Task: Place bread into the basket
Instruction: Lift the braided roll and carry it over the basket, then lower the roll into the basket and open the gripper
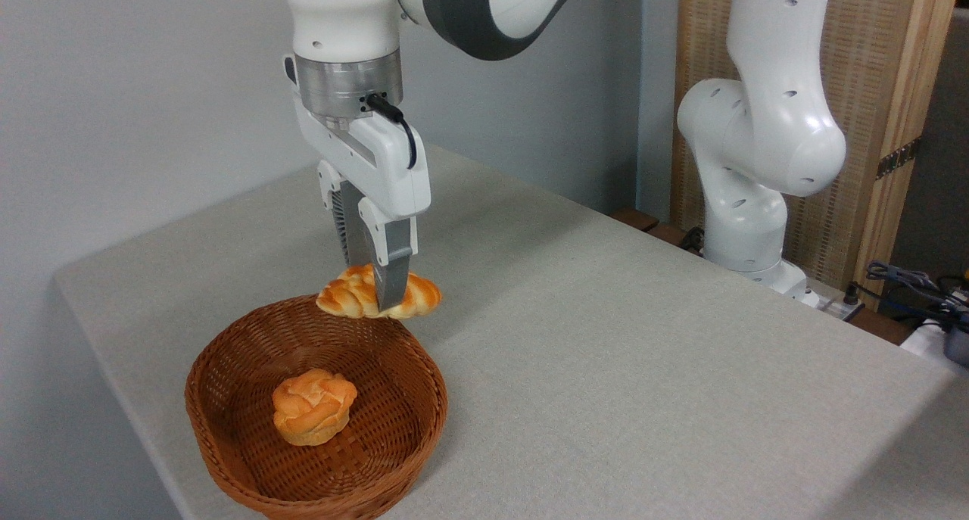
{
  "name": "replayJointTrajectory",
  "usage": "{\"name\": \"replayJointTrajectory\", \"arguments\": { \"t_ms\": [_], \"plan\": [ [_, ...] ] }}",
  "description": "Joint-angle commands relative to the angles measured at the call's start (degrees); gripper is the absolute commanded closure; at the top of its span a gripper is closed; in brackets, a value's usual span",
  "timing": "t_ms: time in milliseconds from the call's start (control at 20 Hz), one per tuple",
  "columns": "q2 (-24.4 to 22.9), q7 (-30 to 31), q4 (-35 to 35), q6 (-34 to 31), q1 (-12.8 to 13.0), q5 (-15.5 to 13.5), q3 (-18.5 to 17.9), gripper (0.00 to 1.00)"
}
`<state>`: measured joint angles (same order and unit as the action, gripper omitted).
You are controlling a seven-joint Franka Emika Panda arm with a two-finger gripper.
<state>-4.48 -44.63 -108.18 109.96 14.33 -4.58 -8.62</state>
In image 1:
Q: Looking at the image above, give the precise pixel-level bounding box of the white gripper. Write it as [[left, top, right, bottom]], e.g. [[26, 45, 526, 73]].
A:
[[283, 52, 433, 313]]

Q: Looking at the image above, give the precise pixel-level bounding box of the long braided bread loaf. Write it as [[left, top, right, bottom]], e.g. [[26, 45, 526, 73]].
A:
[[315, 263, 443, 321]]

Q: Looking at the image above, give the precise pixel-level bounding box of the round orange bread bun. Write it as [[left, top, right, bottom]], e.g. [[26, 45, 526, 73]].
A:
[[272, 368, 359, 447]]

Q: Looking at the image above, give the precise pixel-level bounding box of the brown woven wicker basket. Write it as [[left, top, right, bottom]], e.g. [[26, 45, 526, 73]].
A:
[[184, 294, 449, 520]]

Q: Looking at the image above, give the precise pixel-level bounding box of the wooden rattan folding screen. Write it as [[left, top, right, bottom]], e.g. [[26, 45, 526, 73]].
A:
[[670, 0, 962, 313]]

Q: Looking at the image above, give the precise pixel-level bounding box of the metal screen hinge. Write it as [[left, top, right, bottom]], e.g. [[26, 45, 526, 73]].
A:
[[876, 136, 923, 181]]

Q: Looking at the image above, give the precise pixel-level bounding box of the grey device box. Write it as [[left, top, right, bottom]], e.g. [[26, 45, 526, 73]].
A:
[[943, 322, 969, 369]]

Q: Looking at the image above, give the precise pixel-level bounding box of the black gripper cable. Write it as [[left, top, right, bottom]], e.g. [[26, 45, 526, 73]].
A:
[[366, 92, 419, 170]]

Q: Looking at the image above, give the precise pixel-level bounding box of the tangled dark cable bundle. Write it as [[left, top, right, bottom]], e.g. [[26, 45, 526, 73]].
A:
[[865, 260, 969, 325]]

